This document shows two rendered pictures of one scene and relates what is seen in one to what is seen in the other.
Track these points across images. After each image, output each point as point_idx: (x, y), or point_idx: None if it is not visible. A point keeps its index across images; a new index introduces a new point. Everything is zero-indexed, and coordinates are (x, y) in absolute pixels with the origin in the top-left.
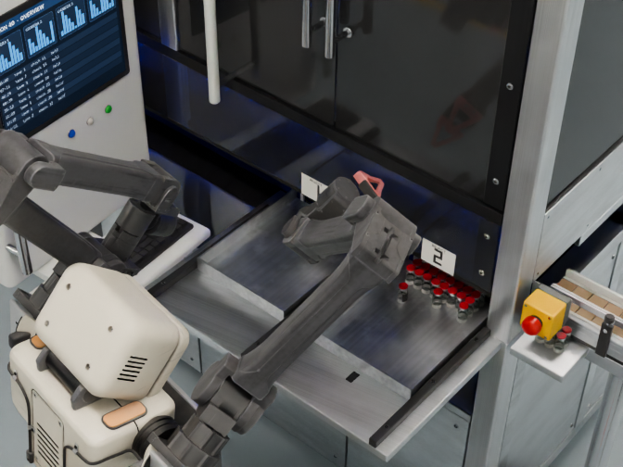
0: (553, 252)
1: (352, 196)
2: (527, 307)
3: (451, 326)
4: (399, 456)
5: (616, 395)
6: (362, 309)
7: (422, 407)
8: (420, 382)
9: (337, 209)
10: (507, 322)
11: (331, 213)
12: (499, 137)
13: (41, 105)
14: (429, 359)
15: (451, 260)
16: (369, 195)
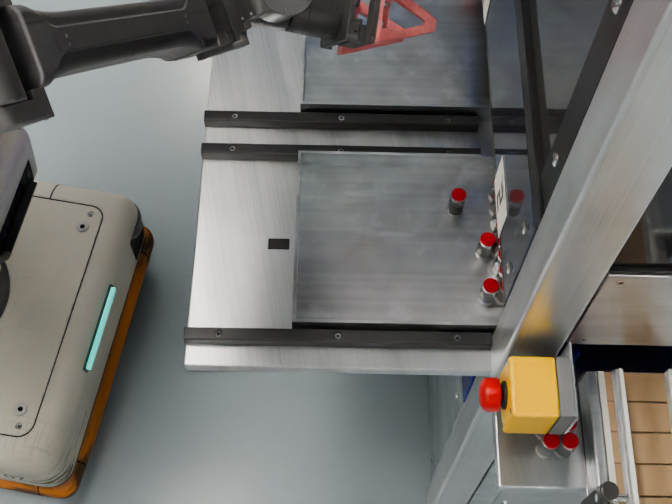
0: (639, 334)
1: (285, 3)
2: (507, 368)
3: (462, 294)
4: None
5: None
6: (397, 180)
7: (295, 351)
8: (316, 322)
9: (246, 6)
10: (500, 358)
11: (241, 5)
12: (580, 90)
13: None
14: (382, 306)
15: (502, 216)
16: (368, 28)
